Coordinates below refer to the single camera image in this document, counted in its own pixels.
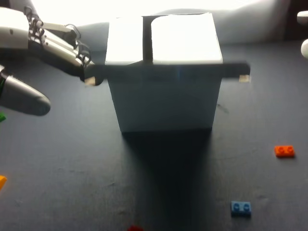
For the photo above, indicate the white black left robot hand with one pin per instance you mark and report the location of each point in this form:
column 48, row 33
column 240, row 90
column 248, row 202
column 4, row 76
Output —
column 12, row 29

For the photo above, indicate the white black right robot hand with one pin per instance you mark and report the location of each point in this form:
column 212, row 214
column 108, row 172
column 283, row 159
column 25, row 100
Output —
column 305, row 49

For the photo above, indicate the cardboard box white outside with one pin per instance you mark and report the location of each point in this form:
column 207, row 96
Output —
column 166, row 103

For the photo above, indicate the green toy brick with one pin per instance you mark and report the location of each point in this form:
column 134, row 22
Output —
column 2, row 118

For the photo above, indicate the orange toy brick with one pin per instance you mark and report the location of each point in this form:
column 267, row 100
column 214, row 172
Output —
column 284, row 151

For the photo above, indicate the grey table cloth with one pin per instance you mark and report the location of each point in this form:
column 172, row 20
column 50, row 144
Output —
column 60, row 156

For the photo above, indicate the yellow toy brick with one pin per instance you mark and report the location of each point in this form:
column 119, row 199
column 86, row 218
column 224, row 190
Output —
column 2, row 181

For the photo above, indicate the light blue toy brick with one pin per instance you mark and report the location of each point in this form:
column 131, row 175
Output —
column 241, row 208

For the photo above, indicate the red toy brick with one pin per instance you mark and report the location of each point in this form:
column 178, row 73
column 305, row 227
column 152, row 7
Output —
column 134, row 228

